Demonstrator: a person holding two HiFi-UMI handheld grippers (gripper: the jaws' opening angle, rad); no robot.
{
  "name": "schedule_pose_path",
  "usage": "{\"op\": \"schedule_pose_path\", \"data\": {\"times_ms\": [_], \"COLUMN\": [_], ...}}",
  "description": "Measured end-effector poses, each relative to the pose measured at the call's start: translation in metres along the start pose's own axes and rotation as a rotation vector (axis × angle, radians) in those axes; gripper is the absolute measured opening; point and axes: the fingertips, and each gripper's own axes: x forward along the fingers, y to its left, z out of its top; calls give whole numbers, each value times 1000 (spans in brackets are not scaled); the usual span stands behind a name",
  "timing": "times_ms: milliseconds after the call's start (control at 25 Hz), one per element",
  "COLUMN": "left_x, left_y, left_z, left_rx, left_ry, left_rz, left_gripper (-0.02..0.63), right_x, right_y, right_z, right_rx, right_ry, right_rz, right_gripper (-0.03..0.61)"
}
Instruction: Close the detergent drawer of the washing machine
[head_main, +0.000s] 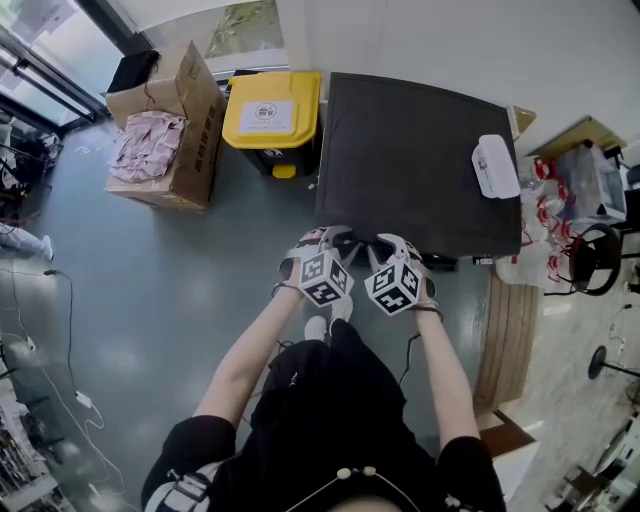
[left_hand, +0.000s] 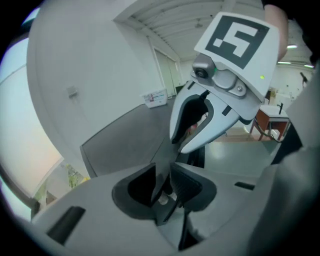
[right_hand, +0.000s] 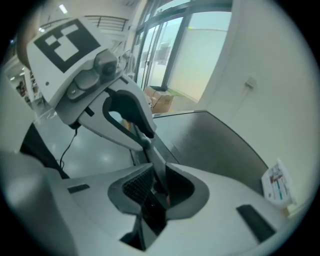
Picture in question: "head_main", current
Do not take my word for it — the person's black clothing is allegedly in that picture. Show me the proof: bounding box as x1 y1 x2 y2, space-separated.
140 318 507 512

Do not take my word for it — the white beaded cord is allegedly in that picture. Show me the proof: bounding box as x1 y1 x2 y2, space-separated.
293 465 427 512

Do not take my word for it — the pile of pink cloths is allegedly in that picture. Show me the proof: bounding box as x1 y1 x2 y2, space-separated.
106 110 187 183

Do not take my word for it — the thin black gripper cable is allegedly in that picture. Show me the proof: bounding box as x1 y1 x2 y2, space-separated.
396 331 422 387

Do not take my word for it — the person's right forearm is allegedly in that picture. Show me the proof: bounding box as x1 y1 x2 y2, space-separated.
413 308 483 445

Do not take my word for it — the pile of white plastic bags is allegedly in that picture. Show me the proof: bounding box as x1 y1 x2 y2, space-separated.
493 156 585 292

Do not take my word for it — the white shoe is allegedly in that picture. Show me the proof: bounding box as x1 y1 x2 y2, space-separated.
303 314 329 344
329 294 354 324

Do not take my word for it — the person's right hand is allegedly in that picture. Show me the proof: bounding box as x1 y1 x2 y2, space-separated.
416 262 444 317

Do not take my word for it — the white cable with adapter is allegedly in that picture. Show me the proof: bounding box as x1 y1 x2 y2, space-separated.
0 298 130 507

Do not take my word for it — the black equipment pile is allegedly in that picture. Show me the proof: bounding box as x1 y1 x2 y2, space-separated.
0 127 66 227

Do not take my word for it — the black cloth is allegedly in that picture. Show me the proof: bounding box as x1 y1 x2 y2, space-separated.
105 48 162 95

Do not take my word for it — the person's left hand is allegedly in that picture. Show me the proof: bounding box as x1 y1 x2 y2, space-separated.
276 252 304 292

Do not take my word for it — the clear plastic storage bin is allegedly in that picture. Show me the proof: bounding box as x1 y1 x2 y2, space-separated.
553 143 630 225

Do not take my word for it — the white printed board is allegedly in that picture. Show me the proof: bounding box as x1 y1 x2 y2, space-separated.
491 441 542 505

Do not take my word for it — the glass door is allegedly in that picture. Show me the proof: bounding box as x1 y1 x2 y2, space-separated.
0 0 154 137

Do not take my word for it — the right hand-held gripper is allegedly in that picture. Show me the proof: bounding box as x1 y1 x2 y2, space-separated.
363 232 437 318

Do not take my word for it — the yellow lid black trash bin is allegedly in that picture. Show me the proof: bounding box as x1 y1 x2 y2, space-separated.
221 70 323 179

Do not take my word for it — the cluttered equipment shelf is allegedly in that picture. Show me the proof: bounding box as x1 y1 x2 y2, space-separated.
0 339 69 512

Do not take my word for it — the black round stand base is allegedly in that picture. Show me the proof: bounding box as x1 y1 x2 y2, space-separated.
586 343 640 382

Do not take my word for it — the white buckled strap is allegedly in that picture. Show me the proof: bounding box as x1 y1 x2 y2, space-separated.
143 458 222 512

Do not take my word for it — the small cardboard piece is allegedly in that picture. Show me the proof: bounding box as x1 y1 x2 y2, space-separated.
506 103 538 145

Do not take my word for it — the large brown cardboard box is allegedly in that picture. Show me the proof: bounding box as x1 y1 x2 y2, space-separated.
104 40 228 212

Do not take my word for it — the white packet on cabinet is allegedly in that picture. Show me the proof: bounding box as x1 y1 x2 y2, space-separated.
470 133 522 201

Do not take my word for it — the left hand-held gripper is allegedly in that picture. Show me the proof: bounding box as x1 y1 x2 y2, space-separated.
276 224 363 308

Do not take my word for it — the black floor cable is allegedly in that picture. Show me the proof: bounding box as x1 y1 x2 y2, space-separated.
42 267 80 397

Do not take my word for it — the black round chair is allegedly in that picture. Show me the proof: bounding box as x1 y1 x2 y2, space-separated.
542 222 624 298

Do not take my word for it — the wooden slatted bench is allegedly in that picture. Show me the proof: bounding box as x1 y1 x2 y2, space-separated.
471 271 541 417

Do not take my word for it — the person's left forearm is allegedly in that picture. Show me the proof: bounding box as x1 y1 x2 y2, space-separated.
191 288 307 432

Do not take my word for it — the flat cardboard sheet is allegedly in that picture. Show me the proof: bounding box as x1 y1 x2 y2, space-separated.
528 114 630 162

